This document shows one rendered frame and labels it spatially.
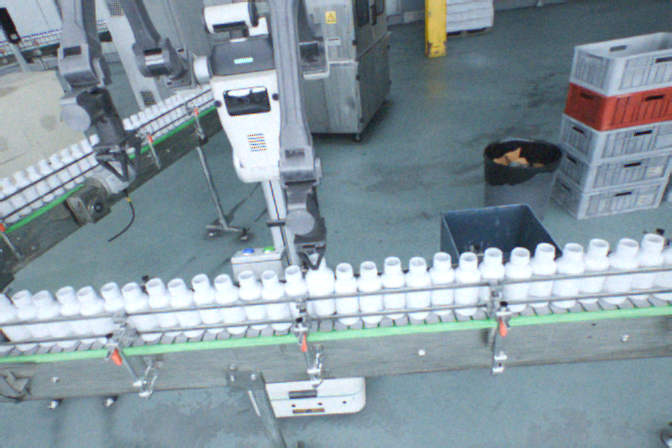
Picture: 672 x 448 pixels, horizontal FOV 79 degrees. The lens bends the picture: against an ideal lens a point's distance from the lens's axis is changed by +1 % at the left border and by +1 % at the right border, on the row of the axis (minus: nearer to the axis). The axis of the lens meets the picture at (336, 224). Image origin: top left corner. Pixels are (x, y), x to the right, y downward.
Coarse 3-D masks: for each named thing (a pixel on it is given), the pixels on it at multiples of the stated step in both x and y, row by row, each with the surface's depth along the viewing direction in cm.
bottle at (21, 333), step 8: (0, 296) 104; (0, 304) 102; (8, 304) 104; (0, 312) 103; (8, 312) 103; (16, 312) 104; (0, 320) 102; (8, 320) 103; (16, 320) 105; (8, 328) 104; (16, 328) 105; (24, 328) 107; (8, 336) 106; (16, 336) 106; (24, 336) 107; (32, 336) 109; (32, 344) 109
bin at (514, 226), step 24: (456, 216) 150; (480, 216) 150; (504, 216) 150; (528, 216) 146; (456, 240) 156; (480, 240) 156; (504, 240) 156; (528, 240) 148; (552, 240) 129; (504, 264) 124
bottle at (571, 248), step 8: (568, 248) 94; (576, 248) 93; (560, 256) 96; (568, 256) 92; (576, 256) 91; (560, 264) 94; (568, 264) 93; (576, 264) 92; (560, 272) 94; (568, 272) 92; (576, 272) 92; (568, 280) 94; (576, 280) 93; (552, 288) 98; (560, 288) 96; (568, 288) 95; (576, 288) 95; (552, 296) 99; (560, 296) 97; (560, 304) 98; (568, 304) 97
